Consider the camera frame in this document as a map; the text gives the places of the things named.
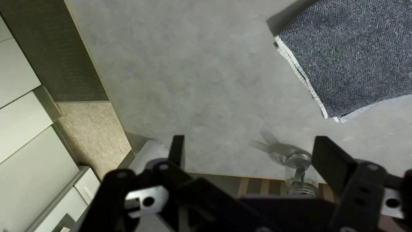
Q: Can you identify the tall white cabinet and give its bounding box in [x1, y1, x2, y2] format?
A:
[0, 15, 83, 232]

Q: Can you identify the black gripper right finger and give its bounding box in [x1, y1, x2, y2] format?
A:
[311, 135, 412, 232]

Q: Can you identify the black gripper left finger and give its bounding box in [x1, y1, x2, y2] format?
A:
[79, 134, 242, 232]

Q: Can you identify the clear glass jar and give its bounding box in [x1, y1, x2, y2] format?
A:
[282, 149, 320, 197]

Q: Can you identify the white base cabinet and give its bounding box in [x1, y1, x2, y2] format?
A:
[25, 166, 103, 232]

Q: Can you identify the light wooden slat-back chair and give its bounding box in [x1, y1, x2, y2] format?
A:
[188, 171, 340, 203]

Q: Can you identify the blue grey speckled towel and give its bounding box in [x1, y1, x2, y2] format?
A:
[273, 0, 412, 124]

